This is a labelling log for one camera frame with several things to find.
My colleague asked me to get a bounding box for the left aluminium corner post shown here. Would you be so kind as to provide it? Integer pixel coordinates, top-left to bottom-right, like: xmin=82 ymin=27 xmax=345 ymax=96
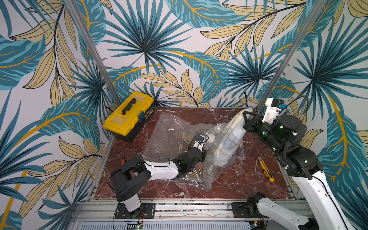
xmin=64 ymin=0 xmax=121 ymax=105

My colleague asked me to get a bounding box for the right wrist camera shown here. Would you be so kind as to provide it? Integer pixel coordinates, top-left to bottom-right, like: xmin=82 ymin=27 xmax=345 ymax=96
xmin=262 ymin=98 xmax=286 ymax=124

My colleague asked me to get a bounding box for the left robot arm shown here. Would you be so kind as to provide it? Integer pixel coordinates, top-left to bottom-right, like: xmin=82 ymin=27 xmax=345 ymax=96
xmin=110 ymin=147 xmax=207 ymax=214

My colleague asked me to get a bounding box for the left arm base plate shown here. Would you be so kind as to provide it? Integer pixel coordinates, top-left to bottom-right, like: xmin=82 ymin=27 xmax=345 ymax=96
xmin=114 ymin=203 xmax=156 ymax=219

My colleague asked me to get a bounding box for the white vacuum valve cap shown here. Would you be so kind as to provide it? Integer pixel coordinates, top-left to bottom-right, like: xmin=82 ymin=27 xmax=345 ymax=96
xmin=208 ymin=134 xmax=216 ymax=143

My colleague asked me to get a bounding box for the aluminium corner post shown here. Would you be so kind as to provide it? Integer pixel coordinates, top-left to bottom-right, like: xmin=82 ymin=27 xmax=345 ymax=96
xmin=256 ymin=0 xmax=327 ymax=112
xmin=64 ymin=0 xmax=121 ymax=105

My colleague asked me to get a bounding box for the aluminium front rail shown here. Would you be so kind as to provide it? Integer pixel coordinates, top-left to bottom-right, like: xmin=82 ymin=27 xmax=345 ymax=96
xmin=68 ymin=198 xmax=283 ymax=230

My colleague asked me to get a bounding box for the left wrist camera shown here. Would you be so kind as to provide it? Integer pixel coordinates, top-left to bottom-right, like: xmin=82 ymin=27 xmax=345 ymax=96
xmin=191 ymin=135 xmax=209 ymax=151

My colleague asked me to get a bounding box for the clear plastic vacuum bag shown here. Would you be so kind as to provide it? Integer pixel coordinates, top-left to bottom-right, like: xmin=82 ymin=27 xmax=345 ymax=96
xmin=142 ymin=111 xmax=246 ymax=191

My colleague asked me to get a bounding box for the yellow black toolbox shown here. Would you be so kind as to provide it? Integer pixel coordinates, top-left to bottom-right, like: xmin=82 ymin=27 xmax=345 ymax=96
xmin=103 ymin=92 xmax=154 ymax=143

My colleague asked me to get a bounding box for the right aluminium corner post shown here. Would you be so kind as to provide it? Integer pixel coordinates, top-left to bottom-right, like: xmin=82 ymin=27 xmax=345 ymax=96
xmin=256 ymin=0 xmax=327 ymax=112

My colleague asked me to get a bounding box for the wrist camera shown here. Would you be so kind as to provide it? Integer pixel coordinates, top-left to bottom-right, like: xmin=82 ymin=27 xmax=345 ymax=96
xmin=262 ymin=98 xmax=286 ymax=124
xmin=191 ymin=135 xmax=209 ymax=151

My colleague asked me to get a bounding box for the yellow utility knife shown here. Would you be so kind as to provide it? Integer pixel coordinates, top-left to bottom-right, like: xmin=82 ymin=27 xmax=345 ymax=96
xmin=258 ymin=157 xmax=275 ymax=183

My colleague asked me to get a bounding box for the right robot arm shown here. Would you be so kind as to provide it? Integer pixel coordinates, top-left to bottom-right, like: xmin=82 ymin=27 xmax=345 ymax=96
xmin=242 ymin=110 xmax=354 ymax=230

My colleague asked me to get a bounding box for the light plaid blanket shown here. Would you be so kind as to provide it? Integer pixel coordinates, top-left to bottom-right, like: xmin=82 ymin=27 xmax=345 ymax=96
xmin=213 ymin=108 xmax=254 ymax=168

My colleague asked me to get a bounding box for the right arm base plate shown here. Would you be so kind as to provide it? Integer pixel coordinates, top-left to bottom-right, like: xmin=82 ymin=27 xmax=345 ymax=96
xmin=228 ymin=202 xmax=265 ymax=219

